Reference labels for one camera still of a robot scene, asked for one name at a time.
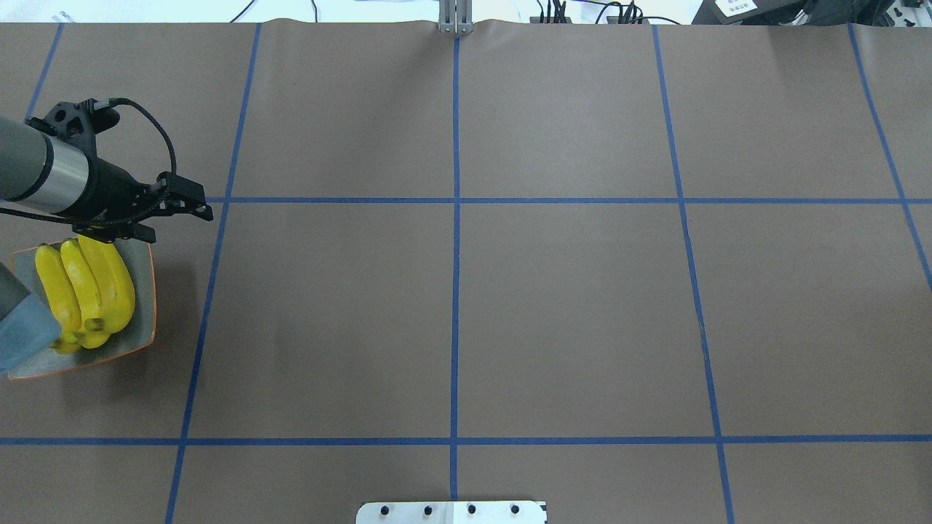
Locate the blue tape line lengthwise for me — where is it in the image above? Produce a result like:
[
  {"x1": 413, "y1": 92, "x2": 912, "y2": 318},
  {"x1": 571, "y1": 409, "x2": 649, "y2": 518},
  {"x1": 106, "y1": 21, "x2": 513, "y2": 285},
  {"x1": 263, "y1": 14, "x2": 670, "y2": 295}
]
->
[{"x1": 449, "y1": 37, "x2": 462, "y2": 501}]

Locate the blue tape line crosswise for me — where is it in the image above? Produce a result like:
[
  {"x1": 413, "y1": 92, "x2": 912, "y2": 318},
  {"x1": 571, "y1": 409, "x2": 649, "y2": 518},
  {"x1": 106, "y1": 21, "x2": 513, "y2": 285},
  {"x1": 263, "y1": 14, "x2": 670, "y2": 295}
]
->
[{"x1": 208, "y1": 196, "x2": 931, "y2": 206}]

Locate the yellow banana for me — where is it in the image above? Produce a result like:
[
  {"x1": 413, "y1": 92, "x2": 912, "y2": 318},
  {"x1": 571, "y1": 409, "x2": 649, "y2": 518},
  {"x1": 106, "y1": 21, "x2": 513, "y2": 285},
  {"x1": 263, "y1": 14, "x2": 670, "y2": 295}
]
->
[
  {"x1": 34, "y1": 245, "x2": 82, "y2": 354},
  {"x1": 79, "y1": 236, "x2": 136, "y2": 333},
  {"x1": 59, "y1": 239, "x2": 110, "y2": 349}
]

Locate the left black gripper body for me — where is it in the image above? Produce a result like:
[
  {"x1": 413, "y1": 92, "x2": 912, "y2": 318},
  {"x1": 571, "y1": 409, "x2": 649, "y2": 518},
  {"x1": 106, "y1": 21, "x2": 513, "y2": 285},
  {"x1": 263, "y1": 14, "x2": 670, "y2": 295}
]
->
[{"x1": 71, "y1": 172, "x2": 207, "y2": 243}]

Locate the white camera stand base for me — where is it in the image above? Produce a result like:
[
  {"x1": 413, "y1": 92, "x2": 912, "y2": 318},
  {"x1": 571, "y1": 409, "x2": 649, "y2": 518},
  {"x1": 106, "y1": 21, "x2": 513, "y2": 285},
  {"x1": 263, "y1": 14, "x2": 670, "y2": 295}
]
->
[{"x1": 355, "y1": 500, "x2": 548, "y2": 523}]

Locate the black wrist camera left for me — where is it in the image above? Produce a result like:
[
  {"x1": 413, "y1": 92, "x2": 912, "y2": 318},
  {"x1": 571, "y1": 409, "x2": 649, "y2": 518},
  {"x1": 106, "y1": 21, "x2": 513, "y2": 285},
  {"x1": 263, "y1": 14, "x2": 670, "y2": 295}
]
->
[{"x1": 23, "y1": 98, "x2": 121, "y2": 156}]

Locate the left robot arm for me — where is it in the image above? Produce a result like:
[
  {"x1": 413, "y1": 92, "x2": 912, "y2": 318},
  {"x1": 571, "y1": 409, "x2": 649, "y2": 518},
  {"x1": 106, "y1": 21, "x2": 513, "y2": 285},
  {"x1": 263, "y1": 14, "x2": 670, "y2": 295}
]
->
[{"x1": 2, "y1": 98, "x2": 213, "y2": 377}]

